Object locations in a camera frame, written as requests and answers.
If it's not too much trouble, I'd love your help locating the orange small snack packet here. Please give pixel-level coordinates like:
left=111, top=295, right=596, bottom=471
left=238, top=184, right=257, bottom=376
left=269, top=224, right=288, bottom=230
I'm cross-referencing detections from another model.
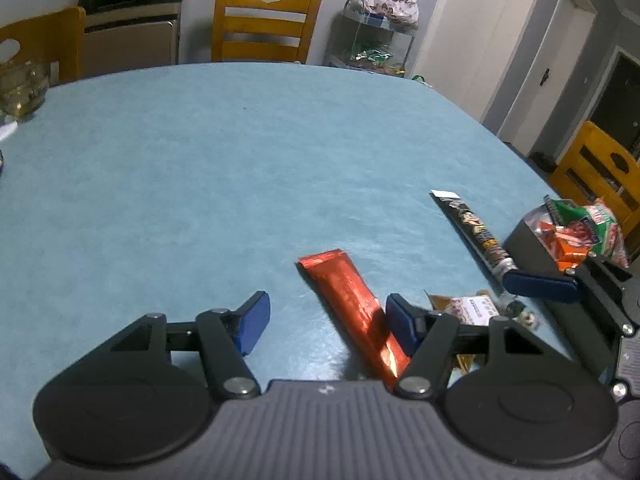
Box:
left=538, top=221, right=589, bottom=272

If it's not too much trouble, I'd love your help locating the green shrimp chips bag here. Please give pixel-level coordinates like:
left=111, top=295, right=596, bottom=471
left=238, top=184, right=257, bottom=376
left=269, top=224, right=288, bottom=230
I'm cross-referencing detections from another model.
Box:
left=544, top=196, right=629, bottom=268

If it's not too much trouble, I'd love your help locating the red orange long snack bar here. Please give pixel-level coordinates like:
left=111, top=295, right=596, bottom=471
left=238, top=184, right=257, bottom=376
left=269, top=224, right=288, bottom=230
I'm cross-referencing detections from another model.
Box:
left=298, top=249, right=410, bottom=388

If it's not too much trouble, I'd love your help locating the long dark cartoon snack tube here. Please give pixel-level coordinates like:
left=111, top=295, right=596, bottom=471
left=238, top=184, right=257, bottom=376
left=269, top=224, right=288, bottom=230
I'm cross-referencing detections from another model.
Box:
left=431, top=190, right=518, bottom=282

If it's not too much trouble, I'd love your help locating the pink item clear packet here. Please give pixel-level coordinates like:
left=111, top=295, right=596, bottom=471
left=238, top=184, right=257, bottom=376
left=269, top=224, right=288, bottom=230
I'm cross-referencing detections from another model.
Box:
left=424, top=288, right=501, bottom=376

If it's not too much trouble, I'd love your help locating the right wooden chair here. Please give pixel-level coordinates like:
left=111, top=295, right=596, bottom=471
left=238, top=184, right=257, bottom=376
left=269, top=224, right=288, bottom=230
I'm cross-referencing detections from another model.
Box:
left=548, top=122, right=639, bottom=242

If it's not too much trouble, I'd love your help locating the wooden chair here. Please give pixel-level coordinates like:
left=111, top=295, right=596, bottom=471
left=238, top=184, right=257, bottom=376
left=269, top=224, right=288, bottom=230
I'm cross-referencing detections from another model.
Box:
left=548, top=122, right=639, bottom=242
left=210, top=0, right=322, bottom=64
left=1, top=6, right=86, bottom=84

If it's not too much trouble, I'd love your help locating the glass shelf cart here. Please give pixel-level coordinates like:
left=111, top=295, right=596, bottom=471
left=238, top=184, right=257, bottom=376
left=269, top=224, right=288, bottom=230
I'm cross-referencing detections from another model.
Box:
left=324, top=0, right=416, bottom=78

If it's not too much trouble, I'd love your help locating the middle wooden chair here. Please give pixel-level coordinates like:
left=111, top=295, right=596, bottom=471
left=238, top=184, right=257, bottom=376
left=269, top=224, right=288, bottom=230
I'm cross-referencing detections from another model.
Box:
left=210, top=0, right=322, bottom=64

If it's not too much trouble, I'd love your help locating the beige cabinet under dispenser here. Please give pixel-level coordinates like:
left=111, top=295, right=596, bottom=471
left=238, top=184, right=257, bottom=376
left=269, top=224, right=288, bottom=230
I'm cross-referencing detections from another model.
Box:
left=82, top=3, right=181, bottom=78

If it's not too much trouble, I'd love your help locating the white Dove plastic bag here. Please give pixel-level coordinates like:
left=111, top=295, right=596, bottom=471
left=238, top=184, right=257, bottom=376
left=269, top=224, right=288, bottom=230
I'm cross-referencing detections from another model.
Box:
left=364, top=0, right=420, bottom=26

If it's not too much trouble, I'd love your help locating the glass bowl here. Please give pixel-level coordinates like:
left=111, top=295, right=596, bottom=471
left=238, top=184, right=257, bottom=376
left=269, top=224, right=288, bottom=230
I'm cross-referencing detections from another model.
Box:
left=1, top=61, right=50, bottom=120

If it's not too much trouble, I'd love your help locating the left wooden chair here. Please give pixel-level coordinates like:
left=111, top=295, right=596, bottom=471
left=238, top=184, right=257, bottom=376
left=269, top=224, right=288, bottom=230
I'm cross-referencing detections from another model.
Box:
left=1, top=6, right=86, bottom=84

